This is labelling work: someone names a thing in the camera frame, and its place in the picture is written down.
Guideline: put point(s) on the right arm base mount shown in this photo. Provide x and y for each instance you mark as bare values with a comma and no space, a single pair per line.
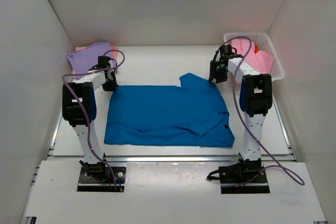
244,177

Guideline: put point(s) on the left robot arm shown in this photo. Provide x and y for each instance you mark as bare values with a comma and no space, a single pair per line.
79,107

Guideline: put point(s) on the pink t-shirt in basket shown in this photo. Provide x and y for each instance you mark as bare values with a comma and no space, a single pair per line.
260,60

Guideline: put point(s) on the orange garment in basket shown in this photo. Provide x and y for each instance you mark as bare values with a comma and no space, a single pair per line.
256,49

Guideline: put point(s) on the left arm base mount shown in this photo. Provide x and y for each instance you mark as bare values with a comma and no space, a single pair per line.
98,178

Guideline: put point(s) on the folded purple t-shirt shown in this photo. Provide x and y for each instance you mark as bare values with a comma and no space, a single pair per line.
83,59

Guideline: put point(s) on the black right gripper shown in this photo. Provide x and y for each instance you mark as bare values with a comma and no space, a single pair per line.
219,74

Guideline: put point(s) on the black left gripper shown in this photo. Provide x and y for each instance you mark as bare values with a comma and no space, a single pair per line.
109,85

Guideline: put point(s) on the blue t-shirt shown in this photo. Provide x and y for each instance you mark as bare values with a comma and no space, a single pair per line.
192,114

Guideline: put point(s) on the white plastic basket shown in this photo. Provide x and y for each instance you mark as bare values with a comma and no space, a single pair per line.
264,43

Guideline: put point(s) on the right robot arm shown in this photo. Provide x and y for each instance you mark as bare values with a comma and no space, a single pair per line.
255,100

